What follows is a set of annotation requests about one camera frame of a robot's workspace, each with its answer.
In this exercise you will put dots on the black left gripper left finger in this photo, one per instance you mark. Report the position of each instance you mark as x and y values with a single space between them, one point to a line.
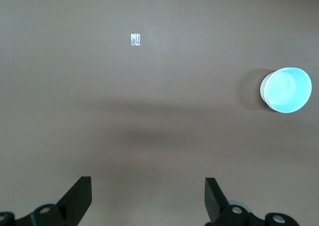
74 201

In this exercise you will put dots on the blue bowl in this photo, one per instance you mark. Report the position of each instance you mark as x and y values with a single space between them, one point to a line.
289 91

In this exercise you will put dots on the small clear tape piece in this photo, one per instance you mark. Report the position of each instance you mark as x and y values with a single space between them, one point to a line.
135 39

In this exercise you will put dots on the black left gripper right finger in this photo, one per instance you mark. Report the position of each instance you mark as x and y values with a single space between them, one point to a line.
216 206

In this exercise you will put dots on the brown table cover sheet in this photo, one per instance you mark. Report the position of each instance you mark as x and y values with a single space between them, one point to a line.
99 86

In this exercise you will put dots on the white bowl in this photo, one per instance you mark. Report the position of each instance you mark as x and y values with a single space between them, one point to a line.
262 91

